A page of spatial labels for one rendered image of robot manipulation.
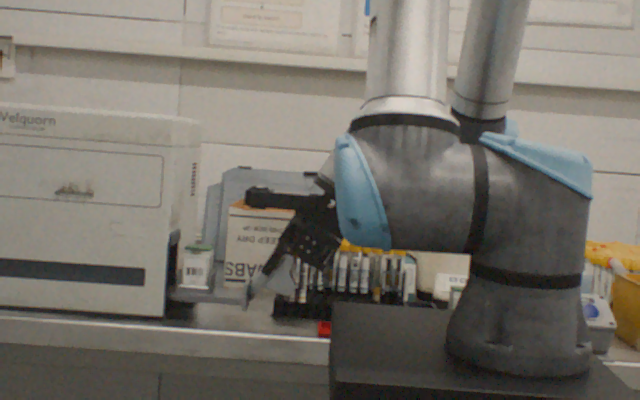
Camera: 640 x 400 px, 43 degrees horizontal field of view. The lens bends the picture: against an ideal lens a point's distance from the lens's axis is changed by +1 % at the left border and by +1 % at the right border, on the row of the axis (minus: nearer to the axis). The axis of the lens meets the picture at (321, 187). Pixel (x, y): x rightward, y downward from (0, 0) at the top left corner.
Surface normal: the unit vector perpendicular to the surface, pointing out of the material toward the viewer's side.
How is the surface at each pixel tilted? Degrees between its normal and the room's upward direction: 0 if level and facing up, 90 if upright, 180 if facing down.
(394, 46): 79
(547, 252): 94
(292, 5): 94
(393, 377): 4
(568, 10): 92
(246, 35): 93
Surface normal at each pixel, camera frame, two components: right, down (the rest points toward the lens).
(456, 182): 0.06, -0.25
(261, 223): -0.01, 0.19
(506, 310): -0.40, -0.23
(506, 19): 0.06, 0.51
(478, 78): -0.44, 0.42
